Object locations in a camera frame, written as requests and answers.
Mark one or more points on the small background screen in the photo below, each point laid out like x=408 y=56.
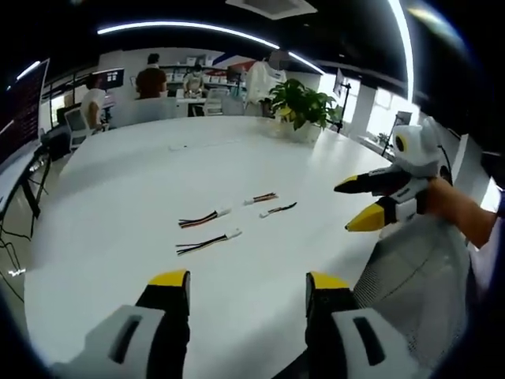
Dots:
x=114 y=78

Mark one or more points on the curved ceiling light strip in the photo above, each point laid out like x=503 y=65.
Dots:
x=189 y=27

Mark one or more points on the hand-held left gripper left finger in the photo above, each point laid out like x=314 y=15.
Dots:
x=130 y=335

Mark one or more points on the ceiling air vent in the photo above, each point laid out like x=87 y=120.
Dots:
x=272 y=4

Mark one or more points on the short ceiling light strip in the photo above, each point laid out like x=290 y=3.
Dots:
x=307 y=62

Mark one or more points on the green potted plant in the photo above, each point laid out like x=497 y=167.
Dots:
x=301 y=104

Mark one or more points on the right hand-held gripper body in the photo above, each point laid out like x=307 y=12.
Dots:
x=418 y=152

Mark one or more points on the long ceiling light strip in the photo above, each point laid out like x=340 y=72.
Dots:
x=404 y=43

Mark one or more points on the black tripod stand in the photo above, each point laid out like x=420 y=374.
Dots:
x=346 y=102

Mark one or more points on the large dark monitor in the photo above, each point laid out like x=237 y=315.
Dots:
x=21 y=114

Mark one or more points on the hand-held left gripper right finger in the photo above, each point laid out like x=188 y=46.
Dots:
x=347 y=339

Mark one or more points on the white mesh bag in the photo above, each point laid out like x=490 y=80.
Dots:
x=418 y=276

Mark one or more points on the white mesh office chair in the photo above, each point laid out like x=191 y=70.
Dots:
x=216 y=100

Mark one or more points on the person's purple sleeve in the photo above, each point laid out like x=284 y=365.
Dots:
x=489 y=260

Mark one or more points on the small ceiling light strip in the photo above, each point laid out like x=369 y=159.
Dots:
x=28 y=70

